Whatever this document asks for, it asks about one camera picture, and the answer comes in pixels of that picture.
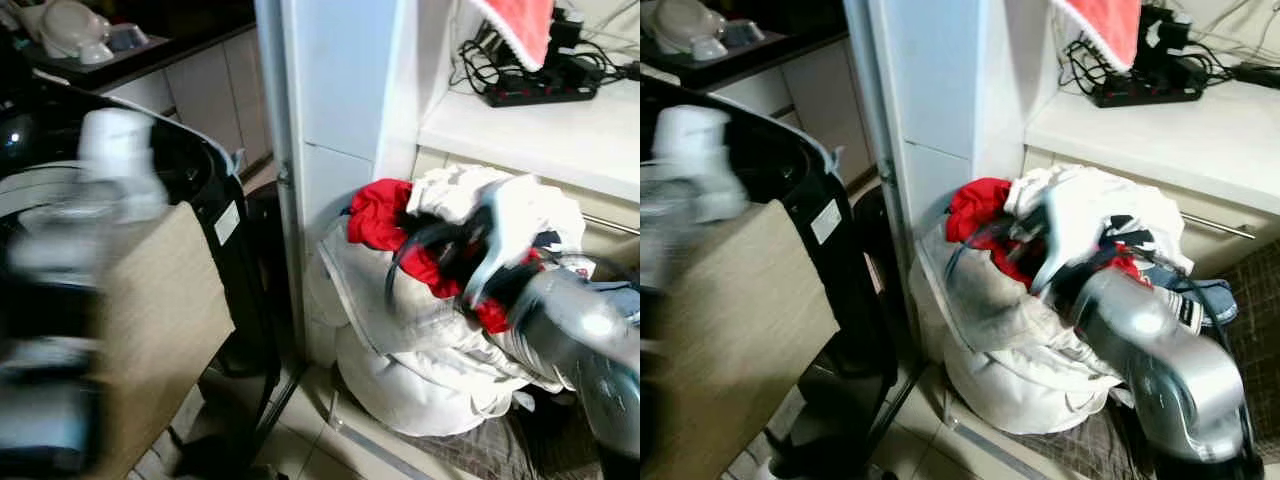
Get black power strip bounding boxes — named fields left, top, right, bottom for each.
left=484, top=55, right=603, bottom=109
left=1090, top=58, right=1208, bottom=109

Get red garment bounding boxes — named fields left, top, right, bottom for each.
left=346, top=179, right=523, bottom=335
left=944, top=177, right=1151, bottom=291

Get white garment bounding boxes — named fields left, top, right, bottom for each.
left=407, top=164, right=587, bottom=273
left=1004, top=162, right=1197, bottom=277

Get beige board panel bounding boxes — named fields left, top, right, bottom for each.
left=640, top=198, right=842, bottom=480
left=95, top=200, right=237, bottom=480

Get white fabric laundry bag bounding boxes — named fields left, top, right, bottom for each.
left=914, top=214, right=1139, bottom=437
left=304, top=214, right=567, bottom=439

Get tangled black power cables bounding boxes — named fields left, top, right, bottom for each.
left=1062, top=36, right=1237, bottom=99
left=448, top=36, right=641, bottom=97

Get blue jeans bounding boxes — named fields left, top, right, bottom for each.
left=588, top=280, right=641, bottom=323
left=1140, top=262, right=1239, bottom=327

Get white kitchen appliance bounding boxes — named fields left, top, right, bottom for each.
left=18, top=0, right=115, bottom=67
left=645, top=0, right=730, bottom=62

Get white shelf cabinet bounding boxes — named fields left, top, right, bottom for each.
left=254, top=0, right=641, bottom=366
left=843, top=0, right=1280, bottom=361

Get black plug adapter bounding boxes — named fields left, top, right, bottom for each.
left=552, top=8, right=587, bottom=61
left=1142, top=5, right=1191, bottom=63

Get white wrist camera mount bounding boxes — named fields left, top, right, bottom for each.
left=78, top=107, right=169, bottom=223
left=1030, top=185, right=1113, bottom=293
left=462, top=180, right=549, bottom=303
left=678, top=104, right=769, bottom=223

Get metal drawer handle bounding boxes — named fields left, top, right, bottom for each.
left=1180, top=211, right=1257, bottom=242
left=580, top=213, right=641, bottom=238

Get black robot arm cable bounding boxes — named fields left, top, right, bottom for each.
left=384, top=222, right=471, bottom=297
left=944, top=222, right=1031, bottom=281

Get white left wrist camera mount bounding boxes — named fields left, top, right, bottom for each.
left=678, top=104, right=769, bottom=223
left=78, top=107, right=169, bottom=223

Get red towel with white edge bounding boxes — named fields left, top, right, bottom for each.
left=470, top=0, right=557, bottom=72
left=1062, top=0, right=1144, bottom=72

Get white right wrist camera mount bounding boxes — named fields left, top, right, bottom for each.
left=1030, top=185, right=1113, bottom=293
left=462, top=180, right=549, bottom=303

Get grey translucent container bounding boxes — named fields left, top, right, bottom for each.
left=106, top=24, right=151, bottom=55
left=722, top=20, right=769, bottom=51

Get dark kitchen countertop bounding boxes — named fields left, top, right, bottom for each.
left=20, top=0, right=258, bottom=93
left=640, top=0, right=847, bottom=93

